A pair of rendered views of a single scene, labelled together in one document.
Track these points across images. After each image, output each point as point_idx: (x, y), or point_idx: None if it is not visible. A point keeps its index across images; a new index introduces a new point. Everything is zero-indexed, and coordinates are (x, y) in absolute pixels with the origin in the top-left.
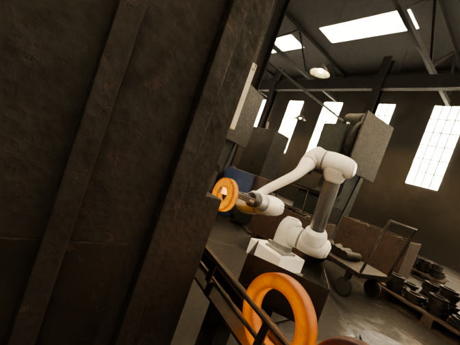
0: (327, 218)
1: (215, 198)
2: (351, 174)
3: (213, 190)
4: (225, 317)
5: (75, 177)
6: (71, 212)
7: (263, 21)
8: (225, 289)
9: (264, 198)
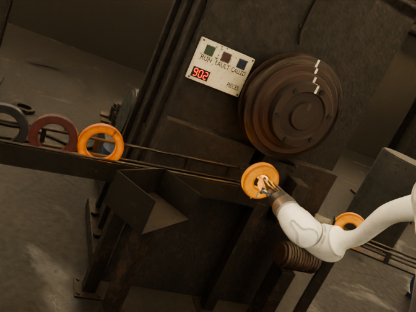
0: None
1: (168, 117)
2: (413, 199)
3: None
4: None
5: (148, 95)
6: (143, 108)
7: (207, 12)
8: None
9: (280, 199)
